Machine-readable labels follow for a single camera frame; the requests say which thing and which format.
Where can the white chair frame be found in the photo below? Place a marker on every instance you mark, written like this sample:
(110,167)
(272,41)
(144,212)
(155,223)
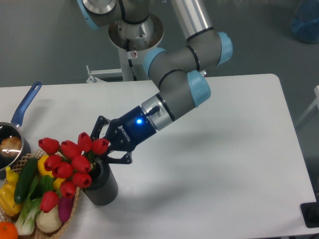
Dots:
(310,111)

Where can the red tulip bouquet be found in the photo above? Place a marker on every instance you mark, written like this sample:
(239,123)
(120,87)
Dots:
(77,164)

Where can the dark grey ribbed vase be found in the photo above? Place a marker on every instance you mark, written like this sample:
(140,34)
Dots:
(103,189)

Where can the woven wicker basket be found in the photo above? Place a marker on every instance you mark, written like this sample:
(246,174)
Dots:
(37,233)

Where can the bread roll in pan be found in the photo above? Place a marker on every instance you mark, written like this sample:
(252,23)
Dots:
(10,147)

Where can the orange fruit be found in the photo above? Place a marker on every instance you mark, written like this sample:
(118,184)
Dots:
(8,231)

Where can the blue transparent container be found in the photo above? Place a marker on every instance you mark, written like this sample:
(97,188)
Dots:
(304,24)

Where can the green cucumber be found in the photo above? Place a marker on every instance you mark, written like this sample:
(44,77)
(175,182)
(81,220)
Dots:
(25,180)

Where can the yellow mango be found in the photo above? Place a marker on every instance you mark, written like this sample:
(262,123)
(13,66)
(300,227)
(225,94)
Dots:
(57,182)

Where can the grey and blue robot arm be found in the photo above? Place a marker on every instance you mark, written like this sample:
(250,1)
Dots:
(179,91)

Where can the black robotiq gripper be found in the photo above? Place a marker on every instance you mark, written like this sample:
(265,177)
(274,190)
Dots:
(124,134)

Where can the white onion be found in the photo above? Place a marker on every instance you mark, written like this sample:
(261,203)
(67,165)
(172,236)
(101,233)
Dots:
(49,222)

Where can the green bok choy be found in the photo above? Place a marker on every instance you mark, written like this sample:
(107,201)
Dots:
(41,197)

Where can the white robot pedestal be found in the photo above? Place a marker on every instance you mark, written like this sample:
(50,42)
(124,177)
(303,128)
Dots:
(135,31)

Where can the purple eggplant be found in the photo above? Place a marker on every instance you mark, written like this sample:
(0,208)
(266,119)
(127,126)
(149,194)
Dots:
(65,206)

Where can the yellow bell pepper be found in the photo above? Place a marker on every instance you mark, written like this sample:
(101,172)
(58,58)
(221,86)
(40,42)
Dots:
(9,206)

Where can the blue handled saucepan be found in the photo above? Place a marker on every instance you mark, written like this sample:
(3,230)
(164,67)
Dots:
(12,128)

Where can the black device at edge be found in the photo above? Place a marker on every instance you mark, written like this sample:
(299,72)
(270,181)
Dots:
(310,212)

